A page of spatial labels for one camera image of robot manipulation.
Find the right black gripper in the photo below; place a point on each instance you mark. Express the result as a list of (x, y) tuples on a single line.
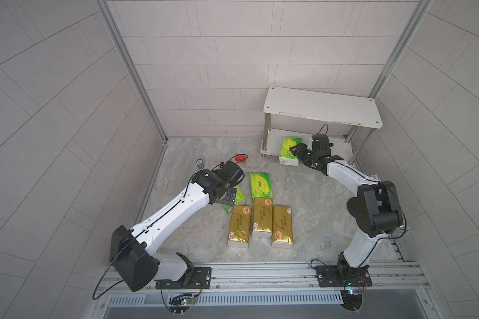
[(300, 151)]

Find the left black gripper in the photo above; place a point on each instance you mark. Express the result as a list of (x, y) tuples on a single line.
[(230, 196)]

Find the green tissue pack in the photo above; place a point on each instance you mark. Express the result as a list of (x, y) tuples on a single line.
[(286, 156), (239, 198), (261, 185)]

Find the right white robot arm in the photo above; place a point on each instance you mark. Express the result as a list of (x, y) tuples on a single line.
[(375, 205)]

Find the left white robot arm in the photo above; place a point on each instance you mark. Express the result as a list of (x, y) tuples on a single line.
[(134, 251)]

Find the gold tissue pack left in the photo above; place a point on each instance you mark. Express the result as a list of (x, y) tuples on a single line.
[(240, 226)]

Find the gold tissue pack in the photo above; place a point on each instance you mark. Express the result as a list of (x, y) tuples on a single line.
[(282, 227), (240, 226), (262, 217)]

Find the gold tissue pack middle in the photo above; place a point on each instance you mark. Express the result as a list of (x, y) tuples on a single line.
[(262, 217)]

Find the white two-tier shelf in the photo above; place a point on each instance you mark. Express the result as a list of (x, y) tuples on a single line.
[(356, 112)]

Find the gold tissue pack right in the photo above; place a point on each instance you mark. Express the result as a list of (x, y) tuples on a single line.
[(282, 227)]

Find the small red block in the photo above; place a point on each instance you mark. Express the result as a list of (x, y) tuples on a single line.
[(241, 158)]

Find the small metal can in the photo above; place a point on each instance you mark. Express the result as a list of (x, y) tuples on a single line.
[(200, 164)]

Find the left circuit board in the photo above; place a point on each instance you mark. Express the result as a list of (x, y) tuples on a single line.
[(181, 303)]

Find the circuit board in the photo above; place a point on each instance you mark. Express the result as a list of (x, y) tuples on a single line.
[(181, 303), (352, 300)]

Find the glitter microphone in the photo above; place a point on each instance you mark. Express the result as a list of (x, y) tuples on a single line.
[(400, 231)]

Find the right circuit board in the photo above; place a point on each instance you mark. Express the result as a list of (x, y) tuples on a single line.
[(352, 300)]

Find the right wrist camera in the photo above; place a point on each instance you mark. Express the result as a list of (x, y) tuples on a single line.
[(320, 142)]

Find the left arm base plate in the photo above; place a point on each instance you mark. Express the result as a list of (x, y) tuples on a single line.
[(196, 278)]

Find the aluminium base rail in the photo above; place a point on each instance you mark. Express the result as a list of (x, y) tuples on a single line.
[(266, 284)]

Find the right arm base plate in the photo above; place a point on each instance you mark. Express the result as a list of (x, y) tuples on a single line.
[(342, 276)]

